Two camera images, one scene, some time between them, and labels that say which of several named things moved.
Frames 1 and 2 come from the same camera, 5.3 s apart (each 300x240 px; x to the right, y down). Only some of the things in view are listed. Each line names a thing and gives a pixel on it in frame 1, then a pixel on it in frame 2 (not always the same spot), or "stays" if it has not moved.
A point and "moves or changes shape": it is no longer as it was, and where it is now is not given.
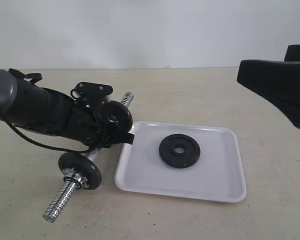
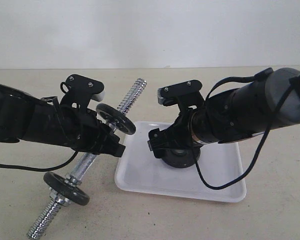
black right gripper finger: [297, 53] -> [159, 143]
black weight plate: [84, 166] -> [76, 194]
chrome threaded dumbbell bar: [74, 180] moves or changes shape
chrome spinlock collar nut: [72, 175] -> [59, 198]
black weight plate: [188, 157] stays
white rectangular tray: [217, 174] stays
